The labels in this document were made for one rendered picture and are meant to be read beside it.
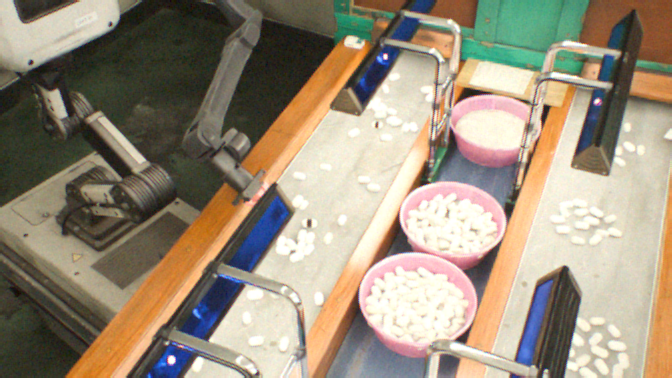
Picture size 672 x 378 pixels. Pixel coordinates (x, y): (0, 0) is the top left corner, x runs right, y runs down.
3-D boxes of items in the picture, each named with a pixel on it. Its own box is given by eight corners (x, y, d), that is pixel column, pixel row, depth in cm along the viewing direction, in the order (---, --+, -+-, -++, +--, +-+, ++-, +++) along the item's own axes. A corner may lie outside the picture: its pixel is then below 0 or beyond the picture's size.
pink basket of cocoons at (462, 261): (399, 279, 177) (401, 254, 171) (396, 206, 197) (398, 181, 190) (507, 282, 176) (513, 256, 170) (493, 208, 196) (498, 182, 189)
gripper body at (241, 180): (268, 172, 174) (246, 152, 173) (248, 198, 167) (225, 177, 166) (255, 183, 179) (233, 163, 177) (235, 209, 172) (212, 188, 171)
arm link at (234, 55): (224, 39, 196) (247, 18, 189) (240, 52, 199) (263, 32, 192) (174, 151, 169) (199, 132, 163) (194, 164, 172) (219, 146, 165)
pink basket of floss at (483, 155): (471, 182, 204) (475, 157, 197) (432, 129, 222) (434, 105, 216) (552, 162, 210) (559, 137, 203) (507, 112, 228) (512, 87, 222)
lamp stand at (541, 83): (503, 212, 194) (533, 73, 164) (519, 169, 208) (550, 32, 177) (574, 231, 189) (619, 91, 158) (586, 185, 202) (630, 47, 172)
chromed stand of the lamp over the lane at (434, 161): (367, 176, 206) (371, 40, 176) (390, 137, 220) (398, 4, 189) (429, 192, 201) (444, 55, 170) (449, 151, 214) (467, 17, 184)
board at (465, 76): (454, 84, 224) (454, 81, 223) (467, 61, 234) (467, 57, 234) (560, 107, 215) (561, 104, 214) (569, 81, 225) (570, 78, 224)
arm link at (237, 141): (180, 147, 170) (200, 132, 165) (204, 122, 179) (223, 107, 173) (215, 183, 174) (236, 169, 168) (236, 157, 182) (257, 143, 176)
